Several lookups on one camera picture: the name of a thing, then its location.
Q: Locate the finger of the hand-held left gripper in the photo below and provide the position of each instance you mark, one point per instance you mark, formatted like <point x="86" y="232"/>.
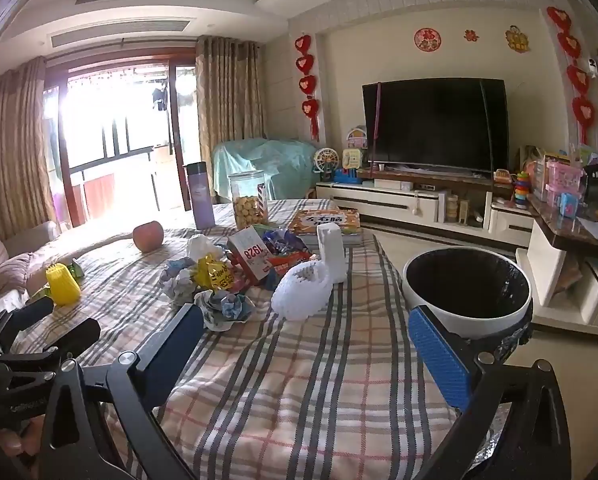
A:
<point x="69" y="335"/>
<point x="29" y="317"/>

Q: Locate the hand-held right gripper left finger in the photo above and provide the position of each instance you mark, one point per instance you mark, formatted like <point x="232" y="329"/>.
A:
<point x="174" y="342"/>

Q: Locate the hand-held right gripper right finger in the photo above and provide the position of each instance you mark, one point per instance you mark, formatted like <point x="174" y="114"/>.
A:
<point x="439" y="355"/>

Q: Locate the white round trash bin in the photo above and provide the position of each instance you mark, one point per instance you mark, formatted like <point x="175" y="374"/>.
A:
<point x="484" y="319"/>

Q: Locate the blue grey paper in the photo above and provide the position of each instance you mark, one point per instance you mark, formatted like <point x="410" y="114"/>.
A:
<point x="179" y="282"/>
<point x="226" y="310"/>

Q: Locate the yellow snack packet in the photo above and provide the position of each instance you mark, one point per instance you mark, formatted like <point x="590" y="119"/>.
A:
<point x="210" y="272"/>

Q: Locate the white tissue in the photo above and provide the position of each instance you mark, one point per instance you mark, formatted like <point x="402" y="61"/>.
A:
<point x="203" y="247"/>

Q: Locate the red and white carton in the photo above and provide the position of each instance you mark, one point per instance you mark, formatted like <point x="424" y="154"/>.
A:
<point x="251" y="255"/>

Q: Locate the white foam net sleeve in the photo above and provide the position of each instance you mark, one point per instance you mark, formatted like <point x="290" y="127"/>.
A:
<point x="299" y="292"/>

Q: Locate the red snack wrapper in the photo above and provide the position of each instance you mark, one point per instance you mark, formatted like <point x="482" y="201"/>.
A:
<point x="291" y="261"/>

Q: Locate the blue snack wrapper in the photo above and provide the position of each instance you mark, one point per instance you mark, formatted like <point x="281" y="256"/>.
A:
<point x="279" y="241"/>

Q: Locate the person's left hand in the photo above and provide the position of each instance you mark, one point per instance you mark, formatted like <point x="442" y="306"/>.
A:
<point x="16" y="442"/>

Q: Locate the small green packet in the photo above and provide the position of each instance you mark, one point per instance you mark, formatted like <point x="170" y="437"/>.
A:
<point x="40" y="293"/>
<point x="78" y="270"/>

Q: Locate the yellow plastic toy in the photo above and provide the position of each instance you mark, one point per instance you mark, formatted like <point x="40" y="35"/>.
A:
<point x="63" y="285"/>

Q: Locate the striped sofa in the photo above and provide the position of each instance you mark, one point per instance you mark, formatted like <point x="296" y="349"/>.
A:
<point x="4" y="265"/>

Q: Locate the red apple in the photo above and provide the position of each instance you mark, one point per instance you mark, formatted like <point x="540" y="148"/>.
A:
<point x="149" y="236"/>

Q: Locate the checked tablecloth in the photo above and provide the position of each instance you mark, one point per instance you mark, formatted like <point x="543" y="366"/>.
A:
<point x="304" y="385"/>

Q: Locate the marble top cabinet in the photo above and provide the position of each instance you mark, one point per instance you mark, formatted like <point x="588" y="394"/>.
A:
<point x="546" y="265"/>

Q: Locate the purple water bottle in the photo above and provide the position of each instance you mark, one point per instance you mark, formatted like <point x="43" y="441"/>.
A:
<point x="201" y="200"/>

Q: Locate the clear cookie jar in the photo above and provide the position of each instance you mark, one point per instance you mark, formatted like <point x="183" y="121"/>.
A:
<point x="248" y="205"/>

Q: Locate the white television cabinet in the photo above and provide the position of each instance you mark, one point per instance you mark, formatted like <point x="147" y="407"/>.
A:
<point x="379" y="205"/>

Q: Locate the beige striped curtain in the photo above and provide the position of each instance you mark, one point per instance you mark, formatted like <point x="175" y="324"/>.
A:
<point x="9" y="150"/>
<point x="229" y="100"/>

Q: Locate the orange children's book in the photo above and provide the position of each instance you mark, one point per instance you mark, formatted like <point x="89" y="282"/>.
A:
<point x="326" y="222"/>

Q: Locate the orange toy phone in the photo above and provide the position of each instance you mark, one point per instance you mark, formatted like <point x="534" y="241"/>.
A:
<point x="502" y="176"/>

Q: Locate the blue and pink cup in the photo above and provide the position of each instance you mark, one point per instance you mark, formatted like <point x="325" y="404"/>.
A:
<point x="569" y="206"/>

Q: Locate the blue toy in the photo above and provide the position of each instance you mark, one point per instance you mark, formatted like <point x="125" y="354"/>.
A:
<point x="346" y="177"/>

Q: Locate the teal covered furniture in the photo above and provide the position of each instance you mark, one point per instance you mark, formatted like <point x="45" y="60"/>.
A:
<point x="269" y="165"/>

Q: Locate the yellow green toy phone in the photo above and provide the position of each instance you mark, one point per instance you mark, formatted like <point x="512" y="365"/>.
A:
<point x="351" y="159"/>

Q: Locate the pink storage boxes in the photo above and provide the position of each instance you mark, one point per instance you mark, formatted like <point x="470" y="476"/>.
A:
<point x="564" y="177"/>

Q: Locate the ferris wheel toy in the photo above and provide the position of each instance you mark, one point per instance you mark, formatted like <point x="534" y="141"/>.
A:
<point x="324" y="162"/>

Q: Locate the black flat television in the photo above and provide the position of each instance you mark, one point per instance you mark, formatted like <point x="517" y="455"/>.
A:
<point x="434" y="125"/>

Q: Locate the pink toy house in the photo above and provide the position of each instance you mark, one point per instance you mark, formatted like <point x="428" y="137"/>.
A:
<point x="357" y="137"/>

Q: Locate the wide ceiling air vent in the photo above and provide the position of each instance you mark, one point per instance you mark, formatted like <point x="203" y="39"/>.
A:
<point x="121" y="32"/>

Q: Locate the wooden balcony door frame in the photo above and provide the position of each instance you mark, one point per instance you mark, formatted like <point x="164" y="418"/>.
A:
<point x="173" y="110"/>

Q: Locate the round red wall decoration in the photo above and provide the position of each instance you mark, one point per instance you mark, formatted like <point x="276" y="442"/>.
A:
<point x="427" y="40"/>

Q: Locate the small red wall sticker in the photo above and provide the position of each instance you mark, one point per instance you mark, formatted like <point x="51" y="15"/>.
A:
<point x="471" y="36"/>

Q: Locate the yellow figure wall decoration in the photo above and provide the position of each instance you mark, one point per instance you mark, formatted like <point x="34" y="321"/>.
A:
<point x="517" y="39"/>

